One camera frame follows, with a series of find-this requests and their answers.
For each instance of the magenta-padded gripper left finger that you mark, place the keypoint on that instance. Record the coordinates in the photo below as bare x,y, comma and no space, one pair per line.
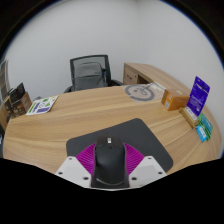
75,168

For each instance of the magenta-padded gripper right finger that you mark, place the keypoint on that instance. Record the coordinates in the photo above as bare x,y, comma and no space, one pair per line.
146,168

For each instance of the black computer mouse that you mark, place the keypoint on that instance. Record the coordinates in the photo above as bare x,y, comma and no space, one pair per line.
109,163

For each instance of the dark grey mouse pad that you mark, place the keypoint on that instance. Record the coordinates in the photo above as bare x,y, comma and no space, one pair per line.
140,133

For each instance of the blue packet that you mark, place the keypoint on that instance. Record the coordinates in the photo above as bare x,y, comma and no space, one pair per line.
201,133

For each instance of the tan small box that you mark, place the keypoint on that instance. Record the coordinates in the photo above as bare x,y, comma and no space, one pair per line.
190,117

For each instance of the white green purple leaflet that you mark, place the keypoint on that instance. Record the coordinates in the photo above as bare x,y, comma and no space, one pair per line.
41,105

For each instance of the orange-brown small box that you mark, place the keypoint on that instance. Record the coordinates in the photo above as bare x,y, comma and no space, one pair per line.
175,100

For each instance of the green packet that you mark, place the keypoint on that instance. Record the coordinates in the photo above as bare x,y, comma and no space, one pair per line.
206,125

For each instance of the large brown cardboard box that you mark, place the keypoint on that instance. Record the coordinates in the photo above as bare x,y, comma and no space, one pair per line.
21,103

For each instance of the purple card package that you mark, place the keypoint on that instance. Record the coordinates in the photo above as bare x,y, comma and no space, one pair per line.
198,96

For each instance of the black mesh office chair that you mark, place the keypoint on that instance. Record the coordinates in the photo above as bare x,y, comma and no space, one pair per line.
89,75

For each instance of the wooden side desk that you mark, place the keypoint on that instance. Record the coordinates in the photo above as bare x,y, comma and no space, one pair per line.
150,72

